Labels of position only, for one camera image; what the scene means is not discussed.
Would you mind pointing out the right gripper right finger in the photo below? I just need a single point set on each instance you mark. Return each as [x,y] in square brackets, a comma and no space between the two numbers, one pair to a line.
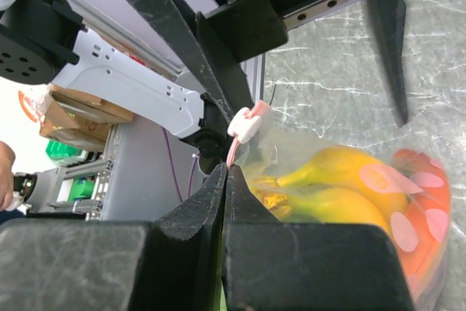
[270,265]

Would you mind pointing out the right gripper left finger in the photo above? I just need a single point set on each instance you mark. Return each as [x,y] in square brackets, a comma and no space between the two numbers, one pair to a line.
[170,264]

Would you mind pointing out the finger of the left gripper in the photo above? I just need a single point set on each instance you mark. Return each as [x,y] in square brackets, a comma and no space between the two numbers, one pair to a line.
[387,19]

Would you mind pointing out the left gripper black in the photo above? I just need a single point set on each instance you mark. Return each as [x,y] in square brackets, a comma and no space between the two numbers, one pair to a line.
[211,37]

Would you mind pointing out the clear zip bag pink slider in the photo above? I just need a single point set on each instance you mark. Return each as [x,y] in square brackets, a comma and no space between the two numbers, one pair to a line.
[265,150]

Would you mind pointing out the fake yellow banana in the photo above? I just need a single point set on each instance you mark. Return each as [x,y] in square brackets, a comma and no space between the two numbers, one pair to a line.
[339,184]

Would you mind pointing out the fake red tomato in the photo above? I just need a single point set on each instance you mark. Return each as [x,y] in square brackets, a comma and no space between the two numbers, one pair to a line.
[420,234]

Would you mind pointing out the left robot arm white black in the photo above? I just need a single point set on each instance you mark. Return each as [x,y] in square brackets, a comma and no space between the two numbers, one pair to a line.
[174,62]

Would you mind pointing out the person hand in background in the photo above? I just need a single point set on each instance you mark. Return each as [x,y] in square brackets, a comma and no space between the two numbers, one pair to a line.
[7,159]

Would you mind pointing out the green storage bin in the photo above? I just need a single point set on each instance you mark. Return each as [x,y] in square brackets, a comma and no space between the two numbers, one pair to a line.
[64,155]

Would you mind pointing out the cardboard box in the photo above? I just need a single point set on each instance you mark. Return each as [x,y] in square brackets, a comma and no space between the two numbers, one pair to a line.
[79,119]

